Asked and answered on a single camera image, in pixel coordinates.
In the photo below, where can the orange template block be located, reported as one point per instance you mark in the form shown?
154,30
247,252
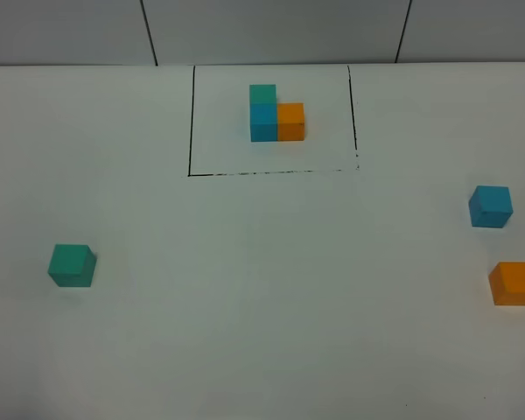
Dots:
290,122

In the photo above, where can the green template block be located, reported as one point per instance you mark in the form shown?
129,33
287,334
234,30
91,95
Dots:
262,93

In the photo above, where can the blue template block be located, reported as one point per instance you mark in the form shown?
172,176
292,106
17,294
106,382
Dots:
263,122

